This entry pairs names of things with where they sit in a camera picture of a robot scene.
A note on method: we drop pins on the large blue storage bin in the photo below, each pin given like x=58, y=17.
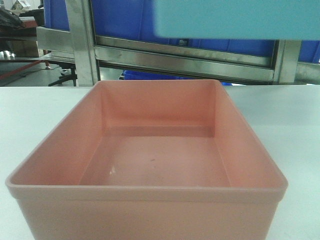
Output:
x=127, y=19

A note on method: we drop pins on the light blue plastic box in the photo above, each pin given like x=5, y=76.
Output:
x=237, y=19

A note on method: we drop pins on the lower blue storage bin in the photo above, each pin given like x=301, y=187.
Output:
x=138, y=75

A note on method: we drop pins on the pink plastic box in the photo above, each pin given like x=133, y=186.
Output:
x=150, y=160

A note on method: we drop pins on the stainless steel shelf rack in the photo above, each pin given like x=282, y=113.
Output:
x=69, y=33

